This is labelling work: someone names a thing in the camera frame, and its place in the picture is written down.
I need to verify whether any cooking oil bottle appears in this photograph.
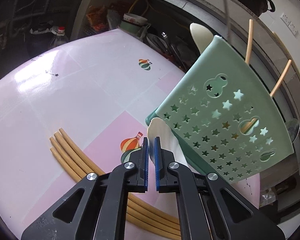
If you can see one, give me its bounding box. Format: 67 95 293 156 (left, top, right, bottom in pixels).
50 26 70 49

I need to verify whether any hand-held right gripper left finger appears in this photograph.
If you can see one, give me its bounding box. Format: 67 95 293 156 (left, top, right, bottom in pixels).
21 137 149 240

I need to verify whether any pink balloon-print tablecloth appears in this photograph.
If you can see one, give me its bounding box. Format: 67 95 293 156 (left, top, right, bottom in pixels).
0 29 262 240

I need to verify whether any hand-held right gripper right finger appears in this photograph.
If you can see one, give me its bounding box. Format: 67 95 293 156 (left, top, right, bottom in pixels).
154 136 283 240

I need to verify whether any white floral bowl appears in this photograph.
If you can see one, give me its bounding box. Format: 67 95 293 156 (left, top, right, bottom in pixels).
122 13 148 27

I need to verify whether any orange snack bag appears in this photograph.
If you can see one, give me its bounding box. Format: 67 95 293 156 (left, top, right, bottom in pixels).
86 5 107 30

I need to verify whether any wooden chopstick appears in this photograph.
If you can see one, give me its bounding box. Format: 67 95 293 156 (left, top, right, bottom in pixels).
245 19 254 64
49 137 179 235
54 132 180 230
270 60 292 97
50 147 177 239
59 127 180 227

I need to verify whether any white rice spoon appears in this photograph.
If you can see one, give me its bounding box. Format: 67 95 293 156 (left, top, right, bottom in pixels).
147 117 188 172

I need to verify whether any metal spoon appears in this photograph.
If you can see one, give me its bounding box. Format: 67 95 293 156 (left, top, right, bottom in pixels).
286 120 300 143

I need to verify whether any yellow hose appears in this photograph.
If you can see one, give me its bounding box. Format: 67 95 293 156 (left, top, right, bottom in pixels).
129 0 150 14

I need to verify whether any green star-cutout utensil holder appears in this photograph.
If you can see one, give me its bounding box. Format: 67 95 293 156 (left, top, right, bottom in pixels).
145 35 295 183

